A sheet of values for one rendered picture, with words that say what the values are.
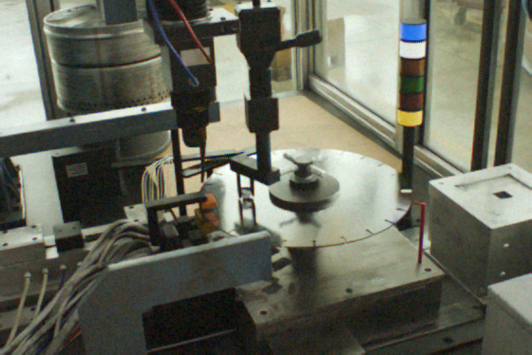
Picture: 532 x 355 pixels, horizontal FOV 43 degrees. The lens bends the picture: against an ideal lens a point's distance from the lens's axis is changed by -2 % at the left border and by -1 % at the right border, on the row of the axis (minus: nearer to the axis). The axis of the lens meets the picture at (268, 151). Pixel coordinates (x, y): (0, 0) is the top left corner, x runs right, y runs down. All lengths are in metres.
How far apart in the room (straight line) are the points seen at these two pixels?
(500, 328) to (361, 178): 0.32
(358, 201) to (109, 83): 0.75
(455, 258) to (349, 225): 0.29
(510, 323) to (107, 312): 0.51
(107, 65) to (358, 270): 0.79
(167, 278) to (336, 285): 0.29
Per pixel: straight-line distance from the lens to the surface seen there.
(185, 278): 0.85
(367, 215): 1.00
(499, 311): 0.96
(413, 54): 1.22
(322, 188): 1.05
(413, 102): 1.25
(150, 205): 0.99
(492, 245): 1.11
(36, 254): 1.15
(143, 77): 1.59
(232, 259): 0.85
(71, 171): 1.35
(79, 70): 1.59
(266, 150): 0.97
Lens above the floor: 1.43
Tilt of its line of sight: 24 degrees down
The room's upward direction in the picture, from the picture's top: 3 degrees counter-clockwise
